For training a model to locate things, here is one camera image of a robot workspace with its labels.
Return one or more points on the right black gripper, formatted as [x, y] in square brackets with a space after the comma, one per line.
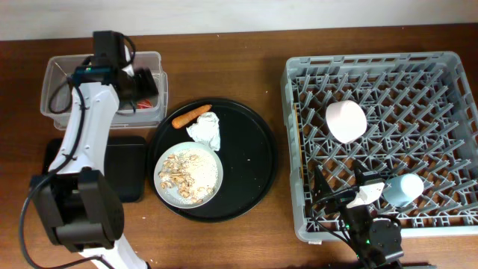
[340, 200]

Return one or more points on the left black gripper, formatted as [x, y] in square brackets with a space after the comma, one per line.
[149, 84]

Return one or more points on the red snack wrapper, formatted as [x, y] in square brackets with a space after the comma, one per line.
[144, 104]

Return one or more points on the orange carrot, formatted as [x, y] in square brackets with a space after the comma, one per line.
[184, 119]

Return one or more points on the blue plastic cup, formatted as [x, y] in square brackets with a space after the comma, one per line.
[402, 190]

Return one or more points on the white napkin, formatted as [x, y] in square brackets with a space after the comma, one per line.
[206, 130]

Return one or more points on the grey plate with food scraps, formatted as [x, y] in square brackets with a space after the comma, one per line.
[188, 175]

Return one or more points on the wooden chopstick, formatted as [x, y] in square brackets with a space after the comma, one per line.
[299, 142]

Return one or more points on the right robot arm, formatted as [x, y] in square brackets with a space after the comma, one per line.
[375, 239]

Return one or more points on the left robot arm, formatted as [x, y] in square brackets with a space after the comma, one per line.
[77, 207]

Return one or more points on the grey dishwasher rack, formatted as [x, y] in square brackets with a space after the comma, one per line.
[421, 119]

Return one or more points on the black rectangular tray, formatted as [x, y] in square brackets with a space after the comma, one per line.
[124, 162]

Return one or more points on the clear plastic bin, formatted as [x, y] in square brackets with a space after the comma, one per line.
[56, 93]

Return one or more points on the black round tray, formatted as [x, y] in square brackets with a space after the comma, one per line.
[248, 153]

